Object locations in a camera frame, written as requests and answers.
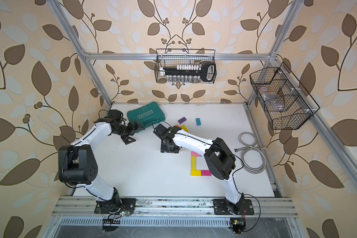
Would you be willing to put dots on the green plastic tool case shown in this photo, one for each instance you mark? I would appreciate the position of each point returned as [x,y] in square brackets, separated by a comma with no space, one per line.
[147,115]

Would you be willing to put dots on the right wire basket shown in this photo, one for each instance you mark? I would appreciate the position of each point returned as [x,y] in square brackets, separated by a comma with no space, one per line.
[285,100]

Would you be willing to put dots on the long yellow-green block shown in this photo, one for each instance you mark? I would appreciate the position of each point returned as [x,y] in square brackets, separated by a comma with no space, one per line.
[193,163]

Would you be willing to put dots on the back wire basket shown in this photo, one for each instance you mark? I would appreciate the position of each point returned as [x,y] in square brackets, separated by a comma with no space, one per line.
[172,57]

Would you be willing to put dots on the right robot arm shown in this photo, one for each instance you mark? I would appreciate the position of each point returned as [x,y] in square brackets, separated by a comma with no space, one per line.
[220,160]

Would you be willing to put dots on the yellow block beside orange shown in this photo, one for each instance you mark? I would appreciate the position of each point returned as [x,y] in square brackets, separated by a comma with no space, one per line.
[184,128]

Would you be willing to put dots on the pink block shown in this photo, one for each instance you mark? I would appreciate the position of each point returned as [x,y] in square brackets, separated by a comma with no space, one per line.
[194,154]

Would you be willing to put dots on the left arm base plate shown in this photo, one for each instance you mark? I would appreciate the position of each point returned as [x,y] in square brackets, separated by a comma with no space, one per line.
[119,206]

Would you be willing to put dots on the purple block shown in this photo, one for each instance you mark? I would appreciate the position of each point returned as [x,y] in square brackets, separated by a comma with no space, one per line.
[182,120]

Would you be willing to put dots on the black tool in basket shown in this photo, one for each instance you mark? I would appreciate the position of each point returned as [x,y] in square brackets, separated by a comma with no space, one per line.
[203,72]

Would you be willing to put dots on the teal block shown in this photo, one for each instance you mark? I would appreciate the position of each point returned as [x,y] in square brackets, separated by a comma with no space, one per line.
[198,121]

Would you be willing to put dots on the plastic bag in basket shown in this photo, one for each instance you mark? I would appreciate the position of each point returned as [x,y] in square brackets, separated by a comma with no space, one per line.
[272,101]

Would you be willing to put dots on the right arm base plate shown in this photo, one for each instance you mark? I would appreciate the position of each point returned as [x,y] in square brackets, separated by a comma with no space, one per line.
[225,207]

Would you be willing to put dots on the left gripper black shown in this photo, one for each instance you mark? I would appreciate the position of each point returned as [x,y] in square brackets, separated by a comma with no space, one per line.
[132,131]

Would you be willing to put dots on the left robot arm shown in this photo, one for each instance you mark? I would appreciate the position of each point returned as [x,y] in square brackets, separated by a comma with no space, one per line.
[78,167]

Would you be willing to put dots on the wire basket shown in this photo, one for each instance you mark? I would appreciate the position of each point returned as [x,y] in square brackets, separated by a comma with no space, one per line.
[285,100]
[172,57]

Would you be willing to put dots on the magenta block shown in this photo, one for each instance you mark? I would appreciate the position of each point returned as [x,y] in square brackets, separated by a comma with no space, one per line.
[205,173]

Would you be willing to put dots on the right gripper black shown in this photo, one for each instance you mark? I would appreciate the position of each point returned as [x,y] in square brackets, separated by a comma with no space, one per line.
[163,148]

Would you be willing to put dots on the yellow block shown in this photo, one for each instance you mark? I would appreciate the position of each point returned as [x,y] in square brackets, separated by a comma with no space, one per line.
[196,173]
[184,128]

